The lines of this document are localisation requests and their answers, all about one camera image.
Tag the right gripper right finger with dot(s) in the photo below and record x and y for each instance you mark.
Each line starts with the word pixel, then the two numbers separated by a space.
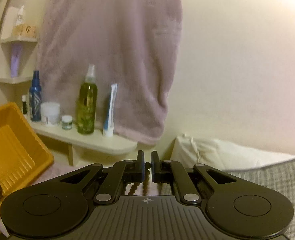
pixel 173 173

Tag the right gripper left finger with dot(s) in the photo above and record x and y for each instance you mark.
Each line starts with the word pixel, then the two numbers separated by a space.
pixel 119 175

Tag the orange plastic tray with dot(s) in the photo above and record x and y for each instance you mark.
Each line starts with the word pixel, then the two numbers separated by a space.
pixel 23 156

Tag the cream pillow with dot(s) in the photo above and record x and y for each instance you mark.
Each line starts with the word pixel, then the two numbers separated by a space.
pixel 223 155

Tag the blue white tube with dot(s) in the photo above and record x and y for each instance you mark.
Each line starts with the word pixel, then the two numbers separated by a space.
pixel 108 127

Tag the small green white jar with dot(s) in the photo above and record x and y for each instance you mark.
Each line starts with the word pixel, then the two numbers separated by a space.
pixel 67 122

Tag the green olive spray bottle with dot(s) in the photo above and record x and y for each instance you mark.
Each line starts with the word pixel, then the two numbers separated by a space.
pixel 86 103

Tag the white cream jar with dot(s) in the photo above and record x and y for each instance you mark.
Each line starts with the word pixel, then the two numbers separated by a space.
pixel 50 113

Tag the blue spray bottle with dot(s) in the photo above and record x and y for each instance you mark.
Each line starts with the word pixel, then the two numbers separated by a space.
pixel 35 98

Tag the lilac towel hanging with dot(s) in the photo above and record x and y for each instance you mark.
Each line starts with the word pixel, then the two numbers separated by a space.
pixel 132 43

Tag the cream corner shelf unit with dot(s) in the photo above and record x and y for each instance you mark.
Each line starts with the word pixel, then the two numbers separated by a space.
pixel 12 89

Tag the lilac tube on shelf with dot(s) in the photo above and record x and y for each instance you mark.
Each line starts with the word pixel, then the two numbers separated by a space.
pixel 16 52

